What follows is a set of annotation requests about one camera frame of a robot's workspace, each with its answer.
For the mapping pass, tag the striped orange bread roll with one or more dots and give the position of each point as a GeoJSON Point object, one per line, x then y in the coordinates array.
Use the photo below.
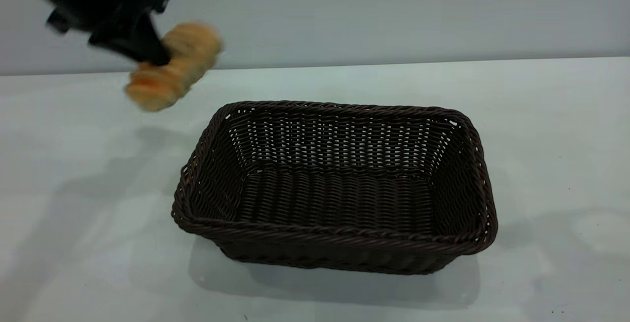
{"type": "Point", "coordinates": [182, 66]}

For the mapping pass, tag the dark brown wicker basket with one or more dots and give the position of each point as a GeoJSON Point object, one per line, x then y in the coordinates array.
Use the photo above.
{"type": "Point", "coordinates": [339, 199]}

